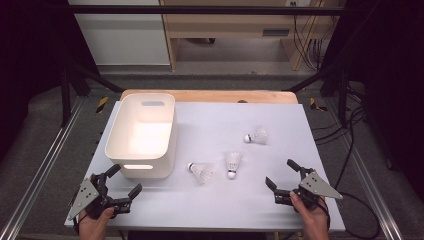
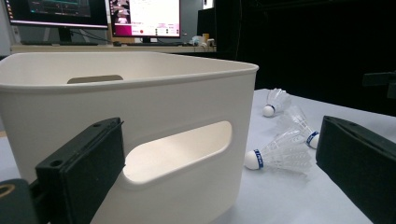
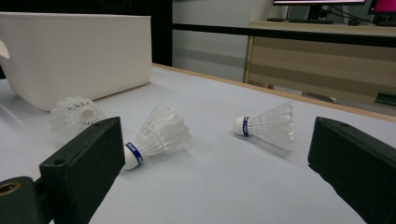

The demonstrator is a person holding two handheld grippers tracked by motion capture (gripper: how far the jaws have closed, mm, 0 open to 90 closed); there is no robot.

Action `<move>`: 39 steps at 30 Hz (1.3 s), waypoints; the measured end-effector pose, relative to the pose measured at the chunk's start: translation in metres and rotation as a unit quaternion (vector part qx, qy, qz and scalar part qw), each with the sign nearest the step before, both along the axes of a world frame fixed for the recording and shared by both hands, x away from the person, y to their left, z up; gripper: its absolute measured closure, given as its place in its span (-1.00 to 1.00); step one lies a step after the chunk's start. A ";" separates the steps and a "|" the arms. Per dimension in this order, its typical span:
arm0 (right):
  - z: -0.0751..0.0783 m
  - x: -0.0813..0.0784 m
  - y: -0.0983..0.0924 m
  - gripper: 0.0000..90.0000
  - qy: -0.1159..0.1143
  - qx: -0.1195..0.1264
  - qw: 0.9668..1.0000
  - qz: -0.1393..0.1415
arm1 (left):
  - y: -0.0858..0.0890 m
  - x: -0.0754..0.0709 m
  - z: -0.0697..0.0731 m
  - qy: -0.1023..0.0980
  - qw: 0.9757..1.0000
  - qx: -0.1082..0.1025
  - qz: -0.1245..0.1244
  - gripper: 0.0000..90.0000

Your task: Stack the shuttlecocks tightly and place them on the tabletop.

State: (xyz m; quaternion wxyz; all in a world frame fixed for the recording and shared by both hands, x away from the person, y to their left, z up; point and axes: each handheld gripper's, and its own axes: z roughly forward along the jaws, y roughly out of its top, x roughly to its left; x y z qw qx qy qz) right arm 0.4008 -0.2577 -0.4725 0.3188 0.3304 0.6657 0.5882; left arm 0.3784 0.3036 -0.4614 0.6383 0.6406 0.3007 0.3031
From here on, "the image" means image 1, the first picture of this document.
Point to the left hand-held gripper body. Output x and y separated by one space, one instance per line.
96 196

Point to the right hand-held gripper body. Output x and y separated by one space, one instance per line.
313 186

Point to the white feather shuttlecock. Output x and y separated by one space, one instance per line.
232 163
202 172
258 135

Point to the white plastic bin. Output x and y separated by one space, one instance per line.
143 136

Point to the person's left hand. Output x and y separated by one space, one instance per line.
93 230

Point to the person's right hand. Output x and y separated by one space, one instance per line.
315 223

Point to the yellow black floor tape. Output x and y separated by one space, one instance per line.
315 105
102 104

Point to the black metal stand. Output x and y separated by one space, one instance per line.
342 96
65 96

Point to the wooden table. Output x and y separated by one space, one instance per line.
216 96

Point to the white cabinet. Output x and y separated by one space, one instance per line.
123 40

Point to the black curtain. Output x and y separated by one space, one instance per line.
26 50
393 66

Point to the light wooden desk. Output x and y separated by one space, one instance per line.
226 25

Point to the metal floor rail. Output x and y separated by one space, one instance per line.
36 180
370 186

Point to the white wall outlet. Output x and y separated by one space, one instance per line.
293 4

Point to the black horizontal frame bar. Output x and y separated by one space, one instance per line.
200 10

